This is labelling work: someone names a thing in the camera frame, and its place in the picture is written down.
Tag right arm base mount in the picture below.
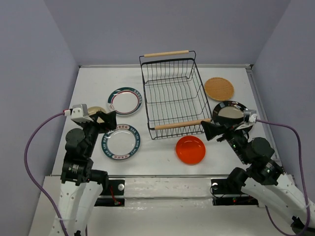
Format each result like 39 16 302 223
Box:
210 178 258 206

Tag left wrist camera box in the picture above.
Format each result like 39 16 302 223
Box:
70 104 92 123

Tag black wire dish rack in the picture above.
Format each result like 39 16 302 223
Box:
139 50 212 140

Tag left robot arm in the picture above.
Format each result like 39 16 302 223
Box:
50 107 117 236

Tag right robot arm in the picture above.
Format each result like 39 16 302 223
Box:
201 118 315 236

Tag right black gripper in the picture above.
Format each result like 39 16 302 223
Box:
200 115 250 164

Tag black rimmed cream plate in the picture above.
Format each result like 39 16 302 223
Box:
211 100 251 130

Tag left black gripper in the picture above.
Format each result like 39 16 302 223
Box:
77 110 117 156

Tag cream plate with characters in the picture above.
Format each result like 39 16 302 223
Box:
88 106 106 116

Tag orange translucent plate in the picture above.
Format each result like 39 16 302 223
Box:
175 136 206 165

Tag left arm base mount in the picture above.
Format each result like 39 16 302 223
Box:
94 179 125 207

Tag white plate dark green rim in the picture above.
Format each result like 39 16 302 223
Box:
101 124 141 161

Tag white plate green red rim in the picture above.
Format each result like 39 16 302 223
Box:
107 87 143 117

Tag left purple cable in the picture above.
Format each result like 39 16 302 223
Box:
24 112 74 236

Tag woven tan wicker plate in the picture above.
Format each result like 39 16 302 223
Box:
204 77 234 101

